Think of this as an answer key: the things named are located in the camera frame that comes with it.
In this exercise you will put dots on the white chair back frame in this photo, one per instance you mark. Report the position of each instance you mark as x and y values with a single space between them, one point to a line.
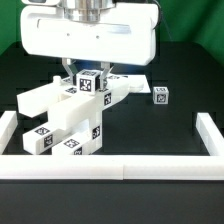
65 109

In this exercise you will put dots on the white U-shaped fence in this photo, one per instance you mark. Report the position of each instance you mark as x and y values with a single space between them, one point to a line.
125 167

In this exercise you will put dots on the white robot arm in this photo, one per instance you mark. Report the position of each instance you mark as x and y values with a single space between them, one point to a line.
86 8

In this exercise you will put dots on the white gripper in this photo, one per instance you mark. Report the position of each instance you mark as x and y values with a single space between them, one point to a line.
109 33

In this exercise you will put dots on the white marker sheet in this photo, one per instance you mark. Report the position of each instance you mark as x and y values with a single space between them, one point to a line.
137 83

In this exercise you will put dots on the small white marker cube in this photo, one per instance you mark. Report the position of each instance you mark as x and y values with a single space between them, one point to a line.
160 95

